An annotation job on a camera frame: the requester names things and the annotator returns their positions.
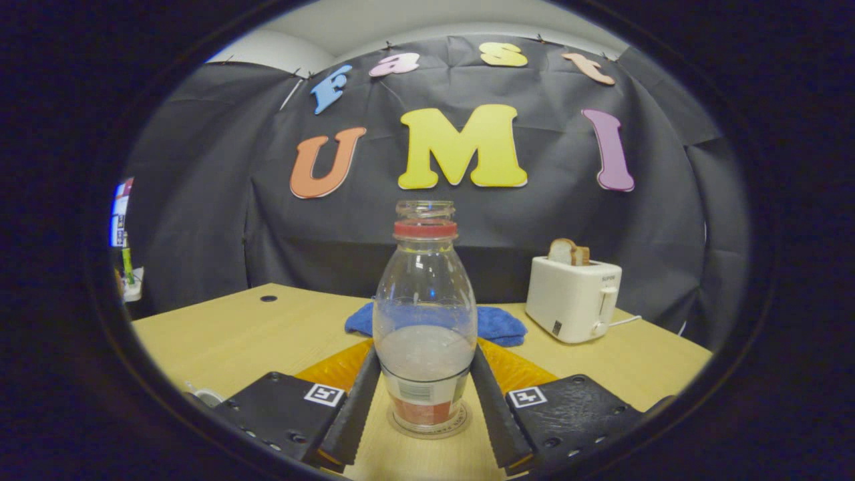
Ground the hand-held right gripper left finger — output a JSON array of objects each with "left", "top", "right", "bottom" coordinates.
[{"left": 212, "top": 337, "right": 383, "bottom": 468}]

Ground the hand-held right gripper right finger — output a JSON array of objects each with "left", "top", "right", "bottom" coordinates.
[{"left": 470, "top": 337, "right": 647, "bottom": 476}]

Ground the round brown coaster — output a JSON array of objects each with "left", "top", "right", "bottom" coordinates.
[{"left": 386, "top": 401, "right": 472, "bottom": 440}]

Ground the clear plastic water bottle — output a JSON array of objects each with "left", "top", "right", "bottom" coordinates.
[{"left": 372, "top": 200, "right": 479, "bottom": 440}]

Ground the green bottle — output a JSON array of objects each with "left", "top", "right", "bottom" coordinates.
[{"left": 121, "top": 232, "right": 136, "bottom": 287}]

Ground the blue folded towel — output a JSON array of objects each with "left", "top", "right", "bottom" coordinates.
[{"left": 344, "top": 301, "right": 528, "bottom": 348}]

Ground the white toaster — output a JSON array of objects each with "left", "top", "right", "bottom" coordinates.
[{"left": 525, "top": 256, "right": 623, "bottom": 345}]

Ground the black backdrop cloth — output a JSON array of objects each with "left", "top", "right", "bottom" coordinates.
[{"left": 124, "top": 35, "right": 752, "bottom": 351}]

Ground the computer monitor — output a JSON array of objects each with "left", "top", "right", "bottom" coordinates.
[{"left": 109, "top": 177, "right": 134, "bottom": 249}]

